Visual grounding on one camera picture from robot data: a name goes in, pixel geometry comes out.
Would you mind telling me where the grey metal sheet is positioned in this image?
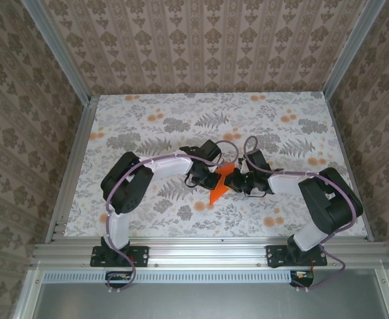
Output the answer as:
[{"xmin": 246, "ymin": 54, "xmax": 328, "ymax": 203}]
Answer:
[{"xmin": 13, "ymin": 268, "xmax": 389, "ymax": 319}]

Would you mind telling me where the floral patterned tablecloth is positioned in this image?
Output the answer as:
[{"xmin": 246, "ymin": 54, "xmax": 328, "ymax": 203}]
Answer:
[{"xmin": 63, "ymin": 92, "xmax": 370, "ymax": 239}]

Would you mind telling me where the black connector board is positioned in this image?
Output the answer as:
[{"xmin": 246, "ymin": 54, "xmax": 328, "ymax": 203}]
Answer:
[
  {"xmin": 106, "ymin": 271, "xmax": 132, "ymax": 288},
  {"xmin": 289, "ymin": 270, "xmax": 315, "ymax": 288}
]

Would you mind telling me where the aluminium frame cross rail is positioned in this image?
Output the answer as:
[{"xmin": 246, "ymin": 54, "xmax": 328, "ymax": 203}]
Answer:
[{"xmin": 30, "ymin": 241, "xmax": 389, "ymax": 270}]

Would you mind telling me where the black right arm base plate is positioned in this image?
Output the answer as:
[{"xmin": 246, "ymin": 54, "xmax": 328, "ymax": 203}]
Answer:
[{"xmin": 266, "ymin": 245, "xmax": 328, "ymax": 269}]

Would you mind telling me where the white slotted cable duct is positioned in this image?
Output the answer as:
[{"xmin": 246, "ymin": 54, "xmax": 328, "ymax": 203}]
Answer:
[{"xmin": 43, "ymin": 269, "xmax": 293, "ymax": 283}]

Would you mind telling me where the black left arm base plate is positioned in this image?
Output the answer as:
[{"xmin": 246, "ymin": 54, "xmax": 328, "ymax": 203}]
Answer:
[{"xmin": 90, "ymin": 245, "xmax": 150, "ymax": 268}]

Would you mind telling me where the aluminium table side rail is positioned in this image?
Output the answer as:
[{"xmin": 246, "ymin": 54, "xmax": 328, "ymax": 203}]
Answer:
[{"xmin": 46, "ymin": 96, "xmax": 99, "ymax": 243}]

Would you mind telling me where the aluminium frame post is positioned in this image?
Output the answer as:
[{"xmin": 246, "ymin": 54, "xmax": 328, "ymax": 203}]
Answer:
[
  {"xmin": 21, "ymin": 0, "xmax": 93, "ymax": 104},
  {"xmin": 323, "ymin": 0, "xmax": 386, "ymax": 98}
]

